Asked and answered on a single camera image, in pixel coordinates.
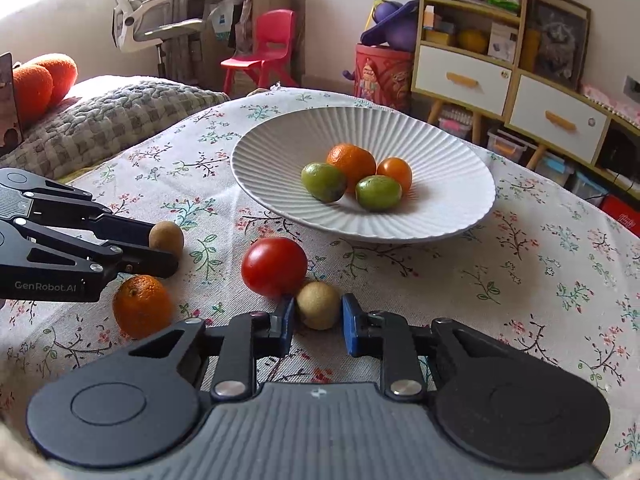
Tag pale brown kiwi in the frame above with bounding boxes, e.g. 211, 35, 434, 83
296, 281, 341, 330

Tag white ribbed plate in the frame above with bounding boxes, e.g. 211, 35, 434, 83
231, 106, 496, 244

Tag left green fruit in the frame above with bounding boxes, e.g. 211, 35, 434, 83
300, 162, 347, 203

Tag wooden shelf cabinet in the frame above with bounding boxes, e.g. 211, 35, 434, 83
412, 0, 527, 144

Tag red tomato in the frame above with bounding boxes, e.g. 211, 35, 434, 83
241, 237, 308, 298

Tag orange plush toy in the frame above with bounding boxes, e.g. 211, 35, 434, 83
13, 53, 78, 129

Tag grey woven cushion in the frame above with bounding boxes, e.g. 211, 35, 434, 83
1, 76, 229, 180

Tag white office chair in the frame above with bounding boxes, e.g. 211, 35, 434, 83
112, 0, 203, 53

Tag framed cat picture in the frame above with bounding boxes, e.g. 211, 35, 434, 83
527, 0, 591, 91

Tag wooden desk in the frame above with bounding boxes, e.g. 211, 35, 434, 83
188, 0, 306, 90

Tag floral tablecloth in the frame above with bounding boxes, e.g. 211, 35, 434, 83
0, 86, 640, 476

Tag red decorated bucket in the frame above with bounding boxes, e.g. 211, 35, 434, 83
343, 44, 413, 113

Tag purple plush toy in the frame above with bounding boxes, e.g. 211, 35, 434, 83
360, 0, 419, 52

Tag green fruit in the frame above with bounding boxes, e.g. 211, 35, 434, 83
300, 162, 347, 203
355, 174, 402, 211

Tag right green fruit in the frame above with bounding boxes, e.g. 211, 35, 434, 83
355, 174, 402, 211

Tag large orange in plate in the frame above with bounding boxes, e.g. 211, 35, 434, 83
326, 143, 376, 194

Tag red plastic chair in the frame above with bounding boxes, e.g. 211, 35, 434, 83
220, 9, 297, 94

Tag small orange in plate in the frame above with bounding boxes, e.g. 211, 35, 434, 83
376, 157, 413, 195

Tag orange mandarin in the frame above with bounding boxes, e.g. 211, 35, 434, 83
112, 275, 175, 339

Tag red box under cabinet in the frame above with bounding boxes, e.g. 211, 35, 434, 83
601, 195, 640, 236

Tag low wooden drawer cabinet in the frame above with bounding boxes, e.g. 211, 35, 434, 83
506, 70, 639, 200

